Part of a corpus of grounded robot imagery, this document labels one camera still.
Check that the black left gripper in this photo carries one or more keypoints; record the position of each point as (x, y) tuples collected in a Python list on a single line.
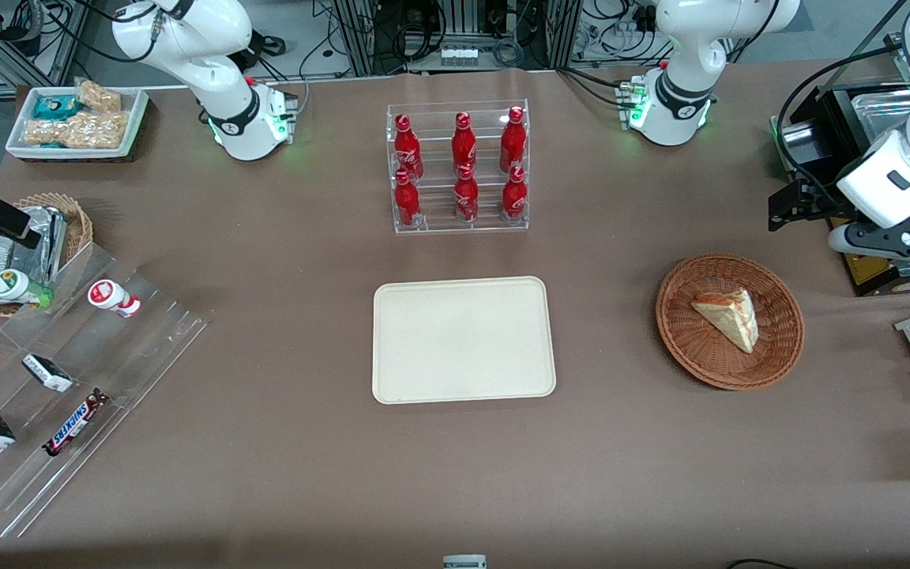
[(821, 205)]

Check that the triangular sandwich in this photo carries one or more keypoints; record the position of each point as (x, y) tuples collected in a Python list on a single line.
[(727, 316)]

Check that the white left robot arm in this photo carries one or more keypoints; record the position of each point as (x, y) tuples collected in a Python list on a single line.
[(684, 47)]

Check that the small light wicker basket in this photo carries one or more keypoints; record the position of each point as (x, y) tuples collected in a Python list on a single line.
[(80, 225)]

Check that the white rectangular snack tray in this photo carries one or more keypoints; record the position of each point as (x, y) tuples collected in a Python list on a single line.
[(135, 114)]

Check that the round brown wicker basket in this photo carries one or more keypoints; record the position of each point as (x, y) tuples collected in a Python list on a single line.
[(692, 348)]

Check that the cream plastic tray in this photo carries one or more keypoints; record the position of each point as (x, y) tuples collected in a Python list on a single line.
[(463, 340)]

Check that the green capped yogurt bottle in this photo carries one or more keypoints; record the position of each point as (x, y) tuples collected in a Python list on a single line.
[(16, 286)]

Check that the black food warmer machine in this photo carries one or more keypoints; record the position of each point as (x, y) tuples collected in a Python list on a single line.
[(814, 146)]

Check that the teal snack packet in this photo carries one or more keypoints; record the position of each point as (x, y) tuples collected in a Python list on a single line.
[(54, 107)]

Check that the large rice cracker pack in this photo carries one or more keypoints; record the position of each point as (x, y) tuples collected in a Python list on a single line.
[(84, 130)]

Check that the red capped yogurt bottle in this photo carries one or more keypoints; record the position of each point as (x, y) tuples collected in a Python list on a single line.
[(111, 297)]

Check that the small rice cracker pack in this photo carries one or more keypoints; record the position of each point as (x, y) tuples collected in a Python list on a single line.
[(99, 96)]

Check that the clear acrylic stepped shelf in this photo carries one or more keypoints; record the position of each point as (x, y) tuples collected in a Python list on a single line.
[(139, 348)]

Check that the Snickers chocolate bar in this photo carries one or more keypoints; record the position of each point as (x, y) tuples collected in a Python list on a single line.
[(76, 423)]

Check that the red cola bottle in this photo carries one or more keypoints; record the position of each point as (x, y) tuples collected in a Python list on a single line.
[(407, 201), (407, 150), (513, 141), (464, 144), (514, 196), (466, 197)]

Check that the clear acrylic bottle rack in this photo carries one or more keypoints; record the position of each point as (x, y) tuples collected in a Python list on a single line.
[(435, 221)]

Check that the white power strip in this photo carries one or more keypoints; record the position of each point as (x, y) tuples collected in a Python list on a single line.
[(459, 57)]

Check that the small grey white device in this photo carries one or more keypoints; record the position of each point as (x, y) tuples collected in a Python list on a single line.
[(464, 562)]

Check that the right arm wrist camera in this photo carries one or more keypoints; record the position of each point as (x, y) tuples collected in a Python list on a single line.
[(1, 215)]

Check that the aluminium equipment rack frame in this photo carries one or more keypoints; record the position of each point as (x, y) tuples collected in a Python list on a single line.
[(360, 35)]

